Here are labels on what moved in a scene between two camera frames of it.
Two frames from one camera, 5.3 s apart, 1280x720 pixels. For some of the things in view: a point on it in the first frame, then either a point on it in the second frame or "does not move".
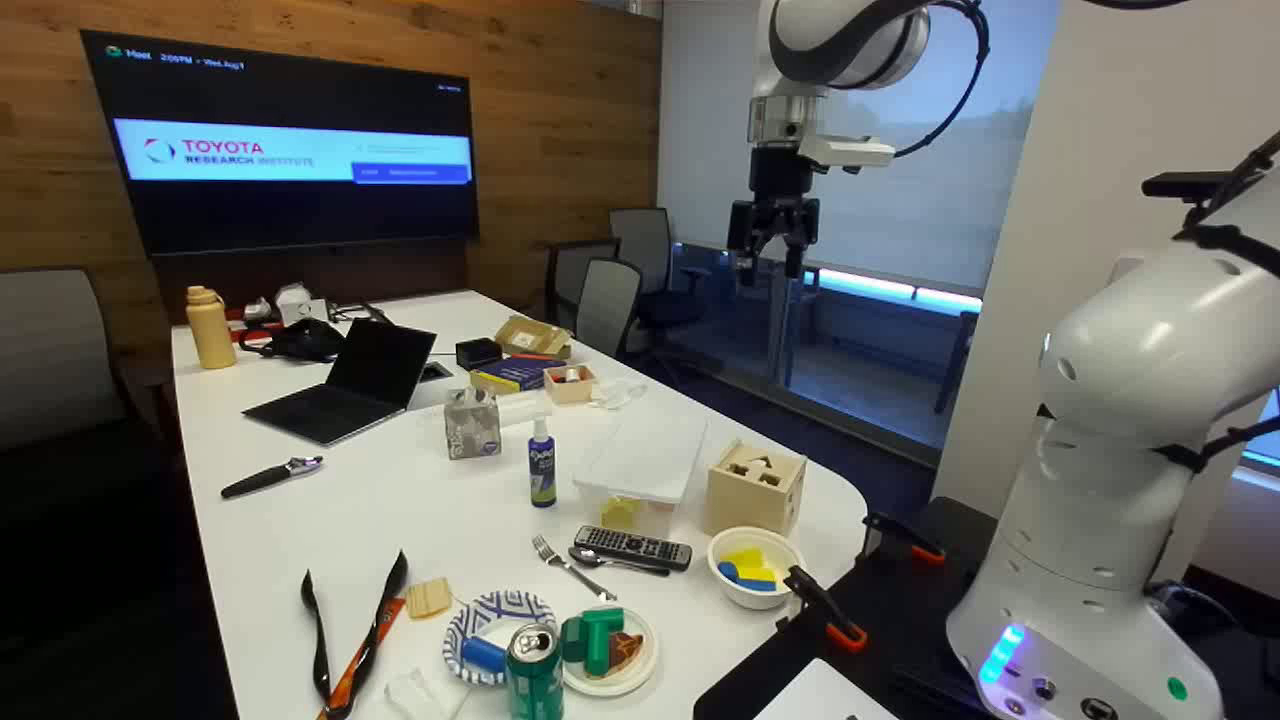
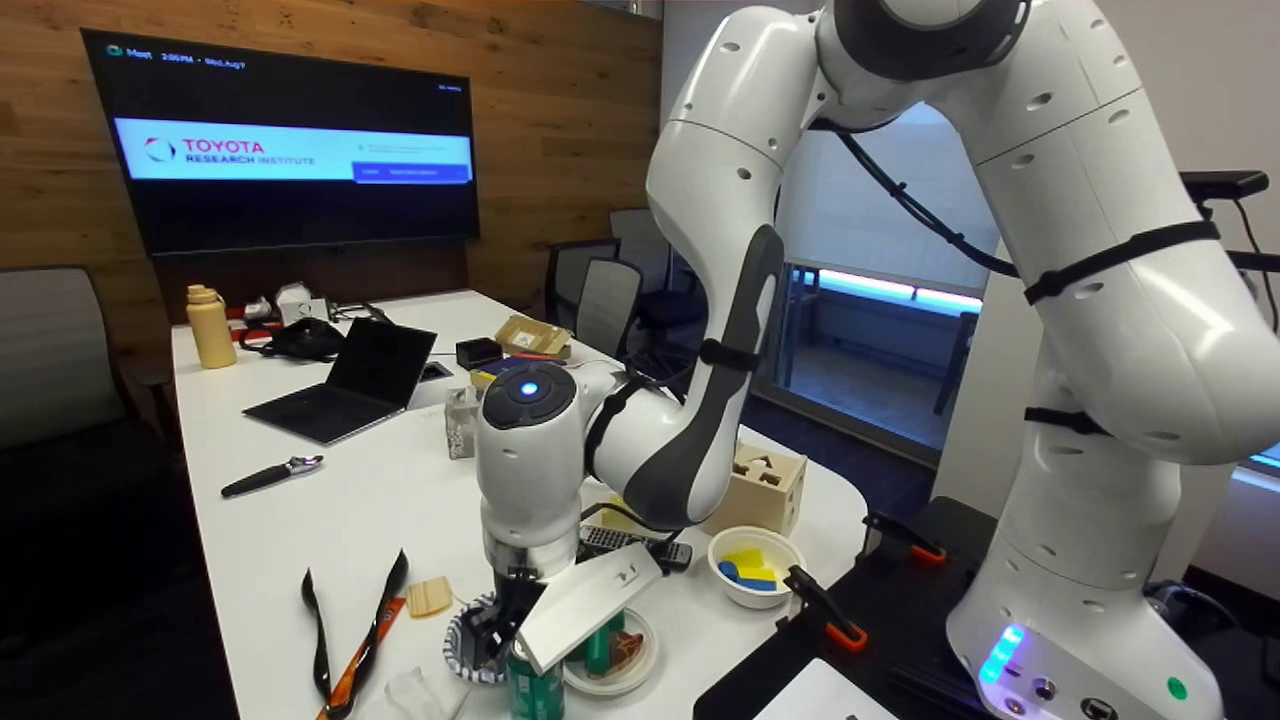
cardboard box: x=521 y=333 does not move
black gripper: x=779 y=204 to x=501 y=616
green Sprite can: x=535 y=674 does not move
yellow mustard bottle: x=210 y=326 does not move
